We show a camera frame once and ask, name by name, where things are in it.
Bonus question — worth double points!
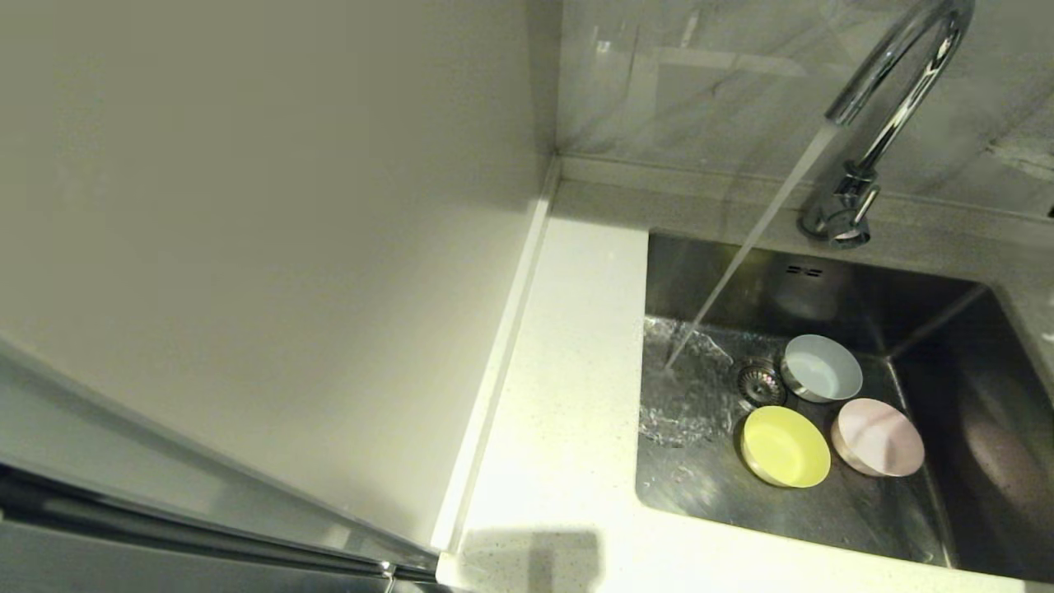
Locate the chrome gooseneck faucet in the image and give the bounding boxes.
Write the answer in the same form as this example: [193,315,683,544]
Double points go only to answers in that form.
[799,0,975,250]

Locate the small white bowl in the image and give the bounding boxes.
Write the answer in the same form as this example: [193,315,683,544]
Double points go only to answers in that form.
[780,333,864,404]

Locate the small pink bowl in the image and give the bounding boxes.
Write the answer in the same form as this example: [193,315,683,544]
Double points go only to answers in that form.
[830,398,926,478]

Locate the yellow bowl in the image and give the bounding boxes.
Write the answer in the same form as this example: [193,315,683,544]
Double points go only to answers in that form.
[739,404,832,489]

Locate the stainless steel sink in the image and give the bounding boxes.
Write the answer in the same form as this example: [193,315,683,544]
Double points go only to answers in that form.
[634,231,1054,583]

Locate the running water stream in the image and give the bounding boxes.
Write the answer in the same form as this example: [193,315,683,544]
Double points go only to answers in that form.
[661,119,841,376]

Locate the round metal drain strainer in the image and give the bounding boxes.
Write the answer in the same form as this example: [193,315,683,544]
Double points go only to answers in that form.
[735,358,790,409]

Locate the white countertop trim strip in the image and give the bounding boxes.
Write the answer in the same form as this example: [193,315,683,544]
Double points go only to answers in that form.
[431,158,561,551]

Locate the tall white cabinet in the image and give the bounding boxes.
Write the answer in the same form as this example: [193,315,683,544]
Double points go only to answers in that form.
[0,0,551,593]

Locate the dark bar door handle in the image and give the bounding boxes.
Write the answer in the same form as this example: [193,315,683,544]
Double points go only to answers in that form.
[0,463,441,584]

